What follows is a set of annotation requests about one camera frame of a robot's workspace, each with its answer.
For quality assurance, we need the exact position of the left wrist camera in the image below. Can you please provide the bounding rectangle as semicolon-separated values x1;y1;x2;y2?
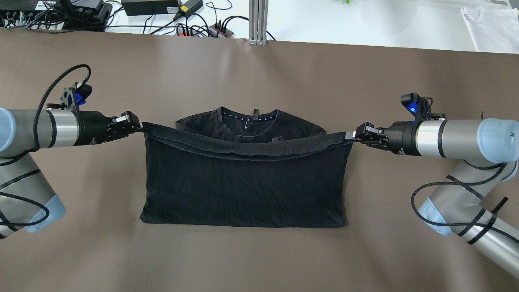
46;82;92;110

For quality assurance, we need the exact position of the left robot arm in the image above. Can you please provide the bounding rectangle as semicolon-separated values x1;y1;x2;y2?
0;108;142;239

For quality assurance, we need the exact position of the black printed t-shirt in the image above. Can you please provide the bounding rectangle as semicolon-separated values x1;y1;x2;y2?
140;107;353;228

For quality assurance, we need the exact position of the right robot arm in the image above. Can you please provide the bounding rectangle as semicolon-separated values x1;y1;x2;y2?
345;118;519;277

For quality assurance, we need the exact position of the brown table mat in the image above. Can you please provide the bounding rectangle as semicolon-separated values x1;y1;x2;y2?
0;29;518;292

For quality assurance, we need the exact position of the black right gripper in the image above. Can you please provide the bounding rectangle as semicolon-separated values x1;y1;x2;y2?
345;121;421;157

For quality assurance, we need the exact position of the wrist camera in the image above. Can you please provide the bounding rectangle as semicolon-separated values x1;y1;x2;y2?
400;92;446;122
46;82;92;110

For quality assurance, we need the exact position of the aluminium frame post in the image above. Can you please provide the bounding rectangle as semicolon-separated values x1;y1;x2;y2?
248;0;268;46

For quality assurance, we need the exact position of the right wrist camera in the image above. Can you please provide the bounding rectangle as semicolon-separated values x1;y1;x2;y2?
400;92;446;122

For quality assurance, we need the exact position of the white t-shirt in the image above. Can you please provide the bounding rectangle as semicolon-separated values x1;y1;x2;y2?
460;6;519;54

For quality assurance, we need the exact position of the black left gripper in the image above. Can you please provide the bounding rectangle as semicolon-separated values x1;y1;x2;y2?
77;111;142;146

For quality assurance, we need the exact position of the black power adapter brick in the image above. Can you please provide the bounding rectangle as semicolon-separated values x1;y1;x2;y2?
121;0;183;16

